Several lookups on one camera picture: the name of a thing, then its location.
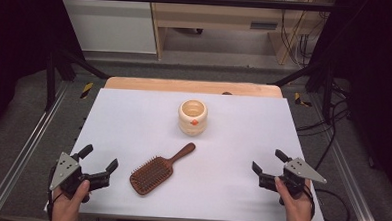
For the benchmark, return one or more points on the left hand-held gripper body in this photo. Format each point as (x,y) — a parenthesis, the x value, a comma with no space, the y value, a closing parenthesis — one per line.
(65,170)

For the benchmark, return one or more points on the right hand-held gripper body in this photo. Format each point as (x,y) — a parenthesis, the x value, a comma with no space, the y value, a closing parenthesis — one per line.
(301,171)

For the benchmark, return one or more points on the brown wooden paddle hairbrush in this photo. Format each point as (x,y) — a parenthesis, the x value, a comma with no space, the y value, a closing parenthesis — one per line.
(151,175)

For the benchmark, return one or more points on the cream ceramic cup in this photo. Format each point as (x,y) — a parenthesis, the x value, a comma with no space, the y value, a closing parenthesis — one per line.
(191,125)

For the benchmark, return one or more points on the person's left hand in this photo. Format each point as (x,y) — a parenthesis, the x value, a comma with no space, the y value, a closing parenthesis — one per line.
(67,206)

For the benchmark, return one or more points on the person's right hand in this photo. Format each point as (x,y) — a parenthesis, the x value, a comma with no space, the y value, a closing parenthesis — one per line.
(296,211)

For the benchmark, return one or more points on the white table mat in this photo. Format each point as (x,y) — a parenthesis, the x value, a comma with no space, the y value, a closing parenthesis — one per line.
(214,178)

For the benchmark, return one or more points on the yellow black hazard tape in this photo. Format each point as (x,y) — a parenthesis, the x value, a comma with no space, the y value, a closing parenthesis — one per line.
(298,99)
(86,90)

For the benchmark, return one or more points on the light wooden table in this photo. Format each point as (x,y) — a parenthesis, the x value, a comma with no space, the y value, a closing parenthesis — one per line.
(185,86)

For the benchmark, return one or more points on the black curtain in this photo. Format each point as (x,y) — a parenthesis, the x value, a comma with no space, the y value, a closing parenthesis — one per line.
(16,49)
(378,81)

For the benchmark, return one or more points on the white cabinet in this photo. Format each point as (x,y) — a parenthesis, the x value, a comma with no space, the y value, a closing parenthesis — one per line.
(110,30)

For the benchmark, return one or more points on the small grey rectangular plate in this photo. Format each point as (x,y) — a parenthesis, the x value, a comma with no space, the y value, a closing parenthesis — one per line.
(263,25)

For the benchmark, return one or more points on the light wooden desk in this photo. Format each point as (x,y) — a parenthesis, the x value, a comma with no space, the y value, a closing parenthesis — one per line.
(214,16)

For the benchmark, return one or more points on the silver metal floor rail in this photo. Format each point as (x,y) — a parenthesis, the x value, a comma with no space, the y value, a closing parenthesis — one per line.
(22,156)
(351,184)

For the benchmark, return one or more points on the black metal frame stand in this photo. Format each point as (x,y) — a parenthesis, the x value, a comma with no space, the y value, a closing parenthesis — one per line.
(327,93)
(51,80)

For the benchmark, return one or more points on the black horizontal frame bar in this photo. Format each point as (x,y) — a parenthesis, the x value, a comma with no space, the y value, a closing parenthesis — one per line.
(205,1)

